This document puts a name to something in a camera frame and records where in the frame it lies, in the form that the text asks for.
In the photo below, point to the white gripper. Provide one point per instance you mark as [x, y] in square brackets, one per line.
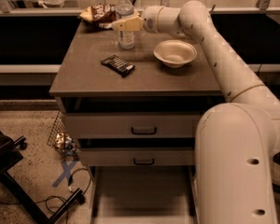
[149, 19]

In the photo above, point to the clear plastic water bottle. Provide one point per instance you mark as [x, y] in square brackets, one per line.
[124, 11]

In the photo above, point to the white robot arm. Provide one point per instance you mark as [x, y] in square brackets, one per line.
[235, 140]

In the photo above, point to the grey drawer cabinet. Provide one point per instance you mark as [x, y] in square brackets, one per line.
[83, 85]

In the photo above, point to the open bottom drawer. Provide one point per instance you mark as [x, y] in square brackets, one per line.
[143, 195]

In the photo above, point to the brown chip bag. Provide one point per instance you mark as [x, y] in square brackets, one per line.
[101, 16]

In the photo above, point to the dark chocolate bar wrapper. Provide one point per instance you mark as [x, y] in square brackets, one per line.
[118, 65]

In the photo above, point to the white paper bowl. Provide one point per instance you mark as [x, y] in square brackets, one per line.
[175, 53]

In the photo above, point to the black office chair left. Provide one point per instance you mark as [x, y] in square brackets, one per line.
[9, 156]

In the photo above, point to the top drawer with handle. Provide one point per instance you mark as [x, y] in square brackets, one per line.
[124, 125]

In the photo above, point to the drawer with handle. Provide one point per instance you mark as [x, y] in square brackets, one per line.
[124, 125]
[136, 156]

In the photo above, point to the wire mesh waste basket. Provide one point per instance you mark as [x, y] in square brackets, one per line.
[60, 140]

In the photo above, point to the middle drawer with handle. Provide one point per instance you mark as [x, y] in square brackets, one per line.
[136, 156]

